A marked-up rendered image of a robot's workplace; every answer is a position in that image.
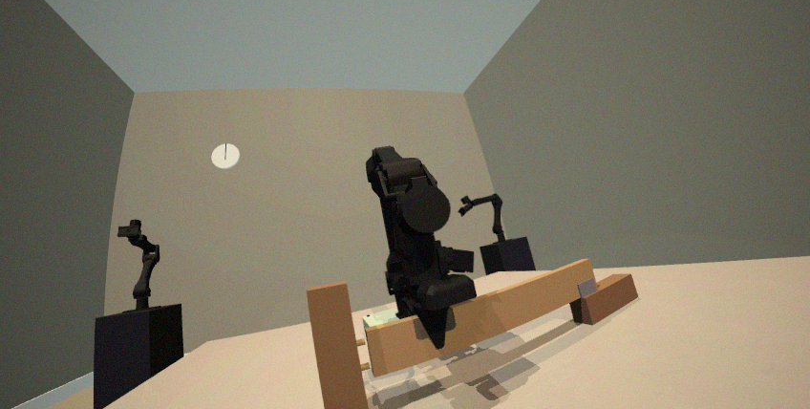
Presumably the long wooden rail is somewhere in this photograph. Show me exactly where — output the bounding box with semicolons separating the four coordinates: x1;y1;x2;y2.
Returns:
365;258;598;377

